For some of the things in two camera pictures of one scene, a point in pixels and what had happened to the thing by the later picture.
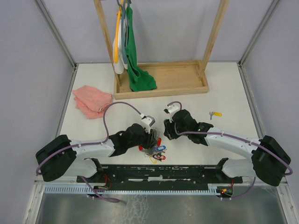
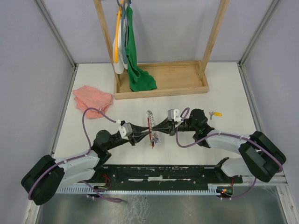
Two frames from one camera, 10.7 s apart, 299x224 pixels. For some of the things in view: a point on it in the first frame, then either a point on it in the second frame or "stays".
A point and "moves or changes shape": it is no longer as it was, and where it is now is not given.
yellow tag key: (215, 114) stays
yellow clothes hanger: (117, 32) stays
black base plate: (160, 176) stays
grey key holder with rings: (155, 153) moves or changes shape
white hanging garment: (119, 66) stays
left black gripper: (151, 141) → (136, 136)
